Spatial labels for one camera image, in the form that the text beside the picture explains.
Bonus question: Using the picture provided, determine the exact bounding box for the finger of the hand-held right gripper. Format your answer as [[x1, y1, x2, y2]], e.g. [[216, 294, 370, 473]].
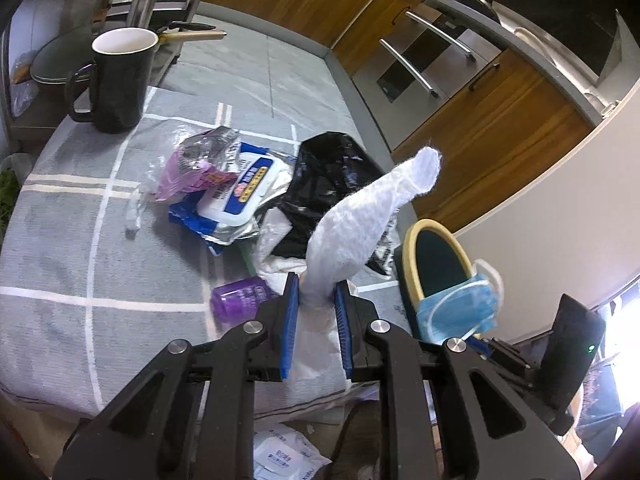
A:
[[467, 336, 538, 391]]

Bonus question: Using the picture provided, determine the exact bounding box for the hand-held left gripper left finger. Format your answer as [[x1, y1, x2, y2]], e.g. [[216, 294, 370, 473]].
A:
[[52, 271, 301, 480]]

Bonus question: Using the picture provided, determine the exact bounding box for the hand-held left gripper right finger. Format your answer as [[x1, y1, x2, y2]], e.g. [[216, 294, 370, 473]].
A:
[[334, 280, 581, 480]]

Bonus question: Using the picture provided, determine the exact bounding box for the purple spray bottle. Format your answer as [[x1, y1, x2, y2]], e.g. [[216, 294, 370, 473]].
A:
[[212, 276, 282, 322]]

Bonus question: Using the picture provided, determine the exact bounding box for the blue face mask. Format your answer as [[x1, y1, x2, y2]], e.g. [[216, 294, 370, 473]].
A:
[[415, 258, 503, 346]]

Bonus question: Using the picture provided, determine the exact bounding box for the white paper towel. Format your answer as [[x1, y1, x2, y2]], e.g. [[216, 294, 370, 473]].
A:
[[304, 146, 443, 311]]

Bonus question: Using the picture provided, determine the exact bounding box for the yellow rimmed teal bin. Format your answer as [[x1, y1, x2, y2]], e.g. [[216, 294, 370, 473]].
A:
[[395, 218, 501, 348]]

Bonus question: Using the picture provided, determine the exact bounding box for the black plastic bag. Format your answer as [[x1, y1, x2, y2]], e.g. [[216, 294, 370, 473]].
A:
[[277, 131, 396, 261]]

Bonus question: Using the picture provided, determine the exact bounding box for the purple snack packet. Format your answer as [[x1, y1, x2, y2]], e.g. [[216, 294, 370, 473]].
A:
[[155, 127, 243, 203]]

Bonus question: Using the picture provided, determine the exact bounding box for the crumpled white tissue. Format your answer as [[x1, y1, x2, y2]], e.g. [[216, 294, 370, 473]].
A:
[[252, 207, 351, 396]]

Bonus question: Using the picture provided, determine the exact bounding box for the black white printed wrapper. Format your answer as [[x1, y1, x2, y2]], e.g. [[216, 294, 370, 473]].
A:
[[367, 217, 402, 277]]

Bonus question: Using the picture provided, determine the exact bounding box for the wet wipes pack blue print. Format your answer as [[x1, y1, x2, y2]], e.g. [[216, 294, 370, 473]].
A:
[[252, 422, 333, 480]]

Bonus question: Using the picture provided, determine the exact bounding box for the white wet wipes pack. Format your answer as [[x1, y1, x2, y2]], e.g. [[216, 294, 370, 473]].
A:
[[196, 142, 296, 231]]

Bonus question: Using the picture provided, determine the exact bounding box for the clear plastic wrapper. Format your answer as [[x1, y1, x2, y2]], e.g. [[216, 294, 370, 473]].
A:
[[125, 180, 153, 238]]

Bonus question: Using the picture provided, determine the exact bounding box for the grey checked blanket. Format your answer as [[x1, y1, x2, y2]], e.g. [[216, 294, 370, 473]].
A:
[[0, 85, 416, 421]]

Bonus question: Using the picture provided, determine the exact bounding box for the stainless steel oven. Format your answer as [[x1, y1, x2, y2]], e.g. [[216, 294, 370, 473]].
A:
[[350, 2, 503, 151]]

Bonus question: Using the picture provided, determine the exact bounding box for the black mug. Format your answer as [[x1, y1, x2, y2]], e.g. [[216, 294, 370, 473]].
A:
[[65, 27, 160, 134]]

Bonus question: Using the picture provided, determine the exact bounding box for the grey kitchen countertop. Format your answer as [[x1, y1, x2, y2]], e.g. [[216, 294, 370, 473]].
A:
[[350, 0, 608, 128]]

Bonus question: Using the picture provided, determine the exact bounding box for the steel sink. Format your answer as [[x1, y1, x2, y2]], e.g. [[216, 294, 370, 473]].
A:
[[492, 5, 616, 106]]

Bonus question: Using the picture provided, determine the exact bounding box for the pan with wooden handle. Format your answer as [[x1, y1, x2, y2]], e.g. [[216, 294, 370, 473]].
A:
[[150, 21, 228, 47]]

